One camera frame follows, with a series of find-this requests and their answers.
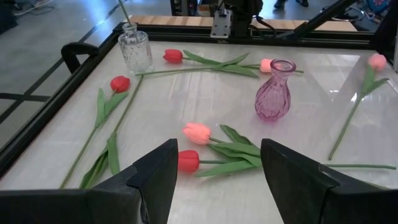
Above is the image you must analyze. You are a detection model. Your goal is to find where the clear glass vase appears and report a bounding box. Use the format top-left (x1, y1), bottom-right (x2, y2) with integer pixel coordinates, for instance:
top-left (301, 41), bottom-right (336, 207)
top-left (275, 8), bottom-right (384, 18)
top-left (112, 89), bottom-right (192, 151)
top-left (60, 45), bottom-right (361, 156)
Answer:
top-left (117, 22), bottom-right (155, 76)

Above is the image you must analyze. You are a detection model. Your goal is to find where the pink ribbed glass vase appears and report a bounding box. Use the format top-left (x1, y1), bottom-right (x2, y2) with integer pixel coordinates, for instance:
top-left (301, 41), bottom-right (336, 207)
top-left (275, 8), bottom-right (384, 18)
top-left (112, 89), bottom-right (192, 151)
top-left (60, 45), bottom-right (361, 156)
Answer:
top-left (254, 58), bottom-right (297, 123)

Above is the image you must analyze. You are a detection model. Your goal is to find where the black aluminium table frame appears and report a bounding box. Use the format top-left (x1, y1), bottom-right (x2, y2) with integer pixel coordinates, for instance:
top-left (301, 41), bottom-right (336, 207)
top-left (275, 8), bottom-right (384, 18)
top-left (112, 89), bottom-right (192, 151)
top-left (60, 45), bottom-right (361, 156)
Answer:
top-left (0, 0), bottom-right (398, 178)

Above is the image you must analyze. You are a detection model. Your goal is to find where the person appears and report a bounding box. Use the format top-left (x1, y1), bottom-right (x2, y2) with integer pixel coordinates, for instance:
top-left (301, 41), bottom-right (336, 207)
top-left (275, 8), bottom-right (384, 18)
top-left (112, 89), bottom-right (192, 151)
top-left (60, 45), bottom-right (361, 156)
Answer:
top-left (272, 0), bottom-right (311, 9)

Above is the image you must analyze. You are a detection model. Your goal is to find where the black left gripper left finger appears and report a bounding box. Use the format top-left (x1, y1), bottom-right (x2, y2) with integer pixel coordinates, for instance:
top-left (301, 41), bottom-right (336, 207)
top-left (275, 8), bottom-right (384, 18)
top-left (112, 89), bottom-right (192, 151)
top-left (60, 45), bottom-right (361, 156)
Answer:
top-left (0, 138), bottom-right (180, 224)

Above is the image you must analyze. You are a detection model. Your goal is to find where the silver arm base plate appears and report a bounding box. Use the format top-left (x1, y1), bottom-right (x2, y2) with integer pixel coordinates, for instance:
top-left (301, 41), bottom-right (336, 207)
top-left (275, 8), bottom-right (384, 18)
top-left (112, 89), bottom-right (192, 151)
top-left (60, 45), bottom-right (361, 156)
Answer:
top-left (210, 8), bottom-right (233, 39)

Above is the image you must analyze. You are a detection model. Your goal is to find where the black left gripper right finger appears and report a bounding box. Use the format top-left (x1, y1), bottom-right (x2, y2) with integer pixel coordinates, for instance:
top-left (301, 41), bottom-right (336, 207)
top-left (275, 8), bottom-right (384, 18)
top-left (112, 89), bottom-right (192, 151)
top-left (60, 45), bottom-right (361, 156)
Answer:
top-left (260, 138), bottom-right (398, 224)

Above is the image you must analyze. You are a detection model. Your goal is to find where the black clamp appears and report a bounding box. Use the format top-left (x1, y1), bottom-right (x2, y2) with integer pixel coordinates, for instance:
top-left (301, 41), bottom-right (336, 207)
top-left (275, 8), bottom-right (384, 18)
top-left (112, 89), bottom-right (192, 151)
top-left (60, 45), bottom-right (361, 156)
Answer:
top-left (60, 42), bottom-right (100, 75)

